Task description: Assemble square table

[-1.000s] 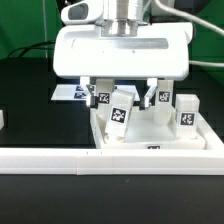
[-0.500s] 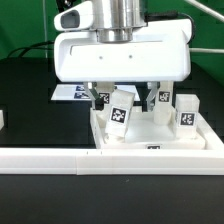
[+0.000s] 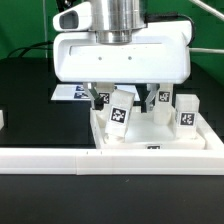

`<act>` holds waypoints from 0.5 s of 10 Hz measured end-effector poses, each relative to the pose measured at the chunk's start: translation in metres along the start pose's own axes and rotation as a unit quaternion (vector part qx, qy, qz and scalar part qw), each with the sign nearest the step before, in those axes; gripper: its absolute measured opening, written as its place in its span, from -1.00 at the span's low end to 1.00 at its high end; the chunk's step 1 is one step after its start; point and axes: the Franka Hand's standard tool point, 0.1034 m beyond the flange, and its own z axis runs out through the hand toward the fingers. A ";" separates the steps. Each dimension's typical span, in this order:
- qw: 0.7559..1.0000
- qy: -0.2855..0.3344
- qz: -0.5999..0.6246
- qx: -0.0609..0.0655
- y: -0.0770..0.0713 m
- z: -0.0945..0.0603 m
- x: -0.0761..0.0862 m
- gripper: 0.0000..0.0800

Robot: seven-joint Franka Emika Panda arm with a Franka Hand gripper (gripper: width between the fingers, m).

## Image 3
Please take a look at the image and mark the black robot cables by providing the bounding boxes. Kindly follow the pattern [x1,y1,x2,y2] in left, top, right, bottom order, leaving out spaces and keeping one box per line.
[7,0,77,59]

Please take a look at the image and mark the white sheet with fiducial tags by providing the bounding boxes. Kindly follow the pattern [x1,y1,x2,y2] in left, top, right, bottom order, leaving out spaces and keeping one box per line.
[51,84,88,101]

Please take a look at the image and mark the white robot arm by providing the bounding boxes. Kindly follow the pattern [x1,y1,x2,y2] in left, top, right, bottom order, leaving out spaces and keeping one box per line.
[53,0,194,110]

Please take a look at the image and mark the white part at left edge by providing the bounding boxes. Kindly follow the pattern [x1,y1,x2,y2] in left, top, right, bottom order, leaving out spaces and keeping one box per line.
[0,110,4,131]

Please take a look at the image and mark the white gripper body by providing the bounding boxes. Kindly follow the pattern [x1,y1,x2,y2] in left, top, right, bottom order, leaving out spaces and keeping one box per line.
[53,21,192,84]

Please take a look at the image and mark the white square tabletop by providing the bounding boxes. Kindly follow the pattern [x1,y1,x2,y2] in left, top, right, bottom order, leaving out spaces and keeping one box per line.
[90,111,205,150]

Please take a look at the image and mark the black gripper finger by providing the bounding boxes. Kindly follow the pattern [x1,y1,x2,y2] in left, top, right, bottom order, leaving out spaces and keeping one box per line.
[83,82,104,110]
[142,84,160,113]

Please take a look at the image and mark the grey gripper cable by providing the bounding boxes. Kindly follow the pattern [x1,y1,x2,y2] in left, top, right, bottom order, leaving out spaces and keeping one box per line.
[188,0,224,54]

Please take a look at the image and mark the white L-shaped fixture wall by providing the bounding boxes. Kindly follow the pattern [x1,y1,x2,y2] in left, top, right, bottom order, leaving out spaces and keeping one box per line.
[0,117,224,175]

